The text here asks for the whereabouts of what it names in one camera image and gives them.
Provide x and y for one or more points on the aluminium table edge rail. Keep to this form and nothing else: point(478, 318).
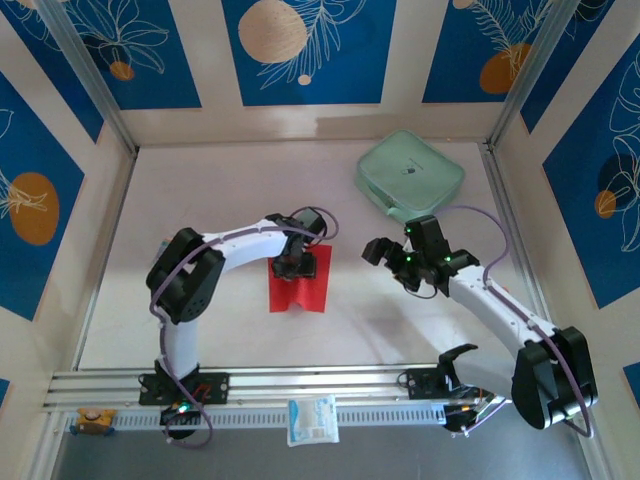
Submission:
point(119, 210)
point(505, 200)

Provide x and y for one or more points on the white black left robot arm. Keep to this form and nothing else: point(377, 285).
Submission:
point(245, 245)

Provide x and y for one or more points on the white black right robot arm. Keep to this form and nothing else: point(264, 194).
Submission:
point(490, 305)

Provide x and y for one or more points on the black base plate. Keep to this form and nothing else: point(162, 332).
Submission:
point(420, 382)
point(217, 387)

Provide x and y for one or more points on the mint green zip pouch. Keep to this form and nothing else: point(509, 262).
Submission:
point(410, 170)

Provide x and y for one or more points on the aluminium frame post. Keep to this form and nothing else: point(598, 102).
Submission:
point(90, 75)
point(530, 75)

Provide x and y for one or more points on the small yellow toy object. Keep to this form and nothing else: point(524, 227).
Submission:
point(95, 421)

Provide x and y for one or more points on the aluminium mounting rail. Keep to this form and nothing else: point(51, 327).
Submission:
point(310, 382)

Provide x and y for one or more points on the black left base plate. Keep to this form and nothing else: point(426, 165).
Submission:
point(217, 387)

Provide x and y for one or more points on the red paper sheet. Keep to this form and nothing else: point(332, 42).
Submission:
point(320, 292)

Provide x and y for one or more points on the small printed sachet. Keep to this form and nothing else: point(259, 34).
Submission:
point(165, 250)

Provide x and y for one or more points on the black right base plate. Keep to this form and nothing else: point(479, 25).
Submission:
point(420, 382)

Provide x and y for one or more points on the white tissue packet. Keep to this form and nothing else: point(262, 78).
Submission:
point(312, 420)

